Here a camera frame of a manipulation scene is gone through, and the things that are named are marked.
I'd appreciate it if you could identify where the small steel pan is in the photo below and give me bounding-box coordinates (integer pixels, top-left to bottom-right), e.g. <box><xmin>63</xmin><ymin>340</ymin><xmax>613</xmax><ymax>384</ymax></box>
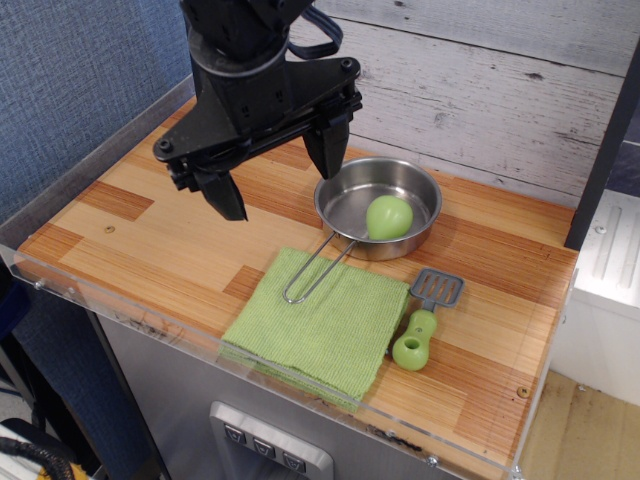
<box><xmin>283</xmin><ymin>157</ymin><xmax>443</xmax><ymax>304</ymax></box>

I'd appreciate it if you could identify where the silver button control panel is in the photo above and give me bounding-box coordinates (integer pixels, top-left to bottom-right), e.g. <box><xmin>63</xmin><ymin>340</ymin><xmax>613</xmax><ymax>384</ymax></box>
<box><xmin>209</xmin><ymin>401</ymin><xmax>334</xmax><ymax>479</ymax></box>

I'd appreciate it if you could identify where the grey green toy spatula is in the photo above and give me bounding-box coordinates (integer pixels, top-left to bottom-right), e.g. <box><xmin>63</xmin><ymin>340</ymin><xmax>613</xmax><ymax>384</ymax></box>
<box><xmin>391</xmin><ymin>268</ymin><xmax>465</xmax><ymax>372</ymax></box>

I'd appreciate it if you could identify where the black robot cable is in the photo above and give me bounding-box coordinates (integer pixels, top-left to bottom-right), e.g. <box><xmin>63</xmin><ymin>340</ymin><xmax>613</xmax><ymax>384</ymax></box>
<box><xmin>287</xmin><ymin>8</ymin><xmax>344</xmax><ymax>60</ymax></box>

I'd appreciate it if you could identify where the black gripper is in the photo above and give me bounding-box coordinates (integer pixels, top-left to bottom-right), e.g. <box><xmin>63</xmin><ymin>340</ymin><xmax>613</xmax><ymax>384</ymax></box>
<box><xmin>153</xmin><ymin>34</ymin><xmax>362</xmax><ymax>221</ymax></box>

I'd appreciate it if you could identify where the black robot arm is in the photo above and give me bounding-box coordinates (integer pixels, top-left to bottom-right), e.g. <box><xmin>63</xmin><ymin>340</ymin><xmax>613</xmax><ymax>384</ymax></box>
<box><xmin>153</xmin><ymin>1</ymin><xmax>362</xmax><ymax>221</ymax></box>

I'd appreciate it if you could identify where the green toy bottle gourd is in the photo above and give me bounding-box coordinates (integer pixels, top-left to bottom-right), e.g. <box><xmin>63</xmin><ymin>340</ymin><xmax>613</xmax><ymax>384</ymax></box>
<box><xmin>366</xmin><ymin>195</ymin><xmax>413</xmax><ymax>240</ymax></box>

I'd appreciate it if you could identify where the white appliance at right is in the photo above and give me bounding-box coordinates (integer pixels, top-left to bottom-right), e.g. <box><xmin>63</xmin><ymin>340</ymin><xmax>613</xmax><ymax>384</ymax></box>
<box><xmin>550</xmin><ymin>190</ymin><xmax>639</xmax><ymax>405</ymax></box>

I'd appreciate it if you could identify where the clear acrylic guard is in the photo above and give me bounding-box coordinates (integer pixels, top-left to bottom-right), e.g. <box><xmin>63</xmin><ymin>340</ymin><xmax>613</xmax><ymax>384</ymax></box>
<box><xmin>0</xmin><ymin>219</ymin><xmax>581</xmax><ymax>480</ymax></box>

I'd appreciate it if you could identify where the black yellow braided cable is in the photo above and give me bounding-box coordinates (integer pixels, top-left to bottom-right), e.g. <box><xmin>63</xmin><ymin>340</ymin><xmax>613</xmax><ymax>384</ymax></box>
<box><xmin>0</xmin><ymin>435</ymin><xmax>84</xmax><ymax>480</ymax></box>

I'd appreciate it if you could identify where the green folded cloth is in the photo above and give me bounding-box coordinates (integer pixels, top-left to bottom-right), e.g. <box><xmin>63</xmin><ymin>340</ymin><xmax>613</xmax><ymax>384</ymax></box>
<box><xmin>219</xmin><ymin>247</ymin><xmax>409</xmax><ymax>412</ymax></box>

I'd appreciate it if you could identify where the dark right frame post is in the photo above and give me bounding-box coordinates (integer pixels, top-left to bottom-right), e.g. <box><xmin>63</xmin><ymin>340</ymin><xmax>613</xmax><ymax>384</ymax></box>
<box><xmin>564</xmin><ymin>42</ymin><xmax>639</xmax><ymax>251</ymax></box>

